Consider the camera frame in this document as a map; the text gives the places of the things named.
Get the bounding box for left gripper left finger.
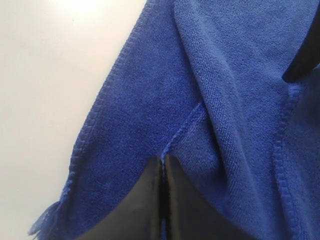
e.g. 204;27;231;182
79;156;163;240

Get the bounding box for blue towel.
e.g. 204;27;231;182
29;0;320;240

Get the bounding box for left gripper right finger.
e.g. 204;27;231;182
164;155;253;240

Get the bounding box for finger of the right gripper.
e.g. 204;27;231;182
282;14;320;83

